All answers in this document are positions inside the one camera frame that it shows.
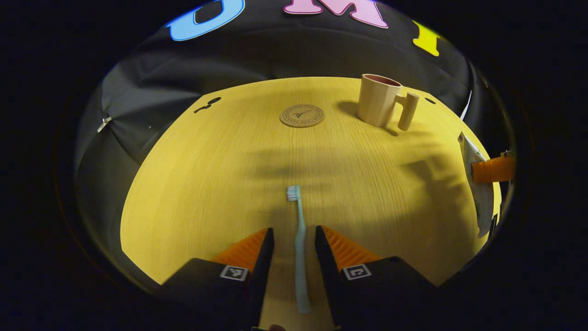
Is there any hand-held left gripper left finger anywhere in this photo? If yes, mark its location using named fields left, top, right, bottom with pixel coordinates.
left=156, top=228, right=275, bottom=331

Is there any round wooden coaster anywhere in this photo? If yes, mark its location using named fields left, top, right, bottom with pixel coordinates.
left=280, top=104, right=325, bottom=128

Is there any black backdrop cloth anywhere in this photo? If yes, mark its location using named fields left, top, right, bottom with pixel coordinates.
left=73, top=0, right=503, bottom=258

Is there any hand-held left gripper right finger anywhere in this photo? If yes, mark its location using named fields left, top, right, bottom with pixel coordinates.
left=315, top=225, right=439, bottom=331

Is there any light blue toothbrush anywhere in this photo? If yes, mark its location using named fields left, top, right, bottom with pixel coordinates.
left=287, top=185, right=312, bottom=314

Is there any beige cup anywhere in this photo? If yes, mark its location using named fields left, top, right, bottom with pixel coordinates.
left=357, top=74, right=420, bottom=131

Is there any white toothpaste tube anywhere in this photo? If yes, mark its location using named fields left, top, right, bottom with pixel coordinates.
left=458, top=132, right=495, bottom=238

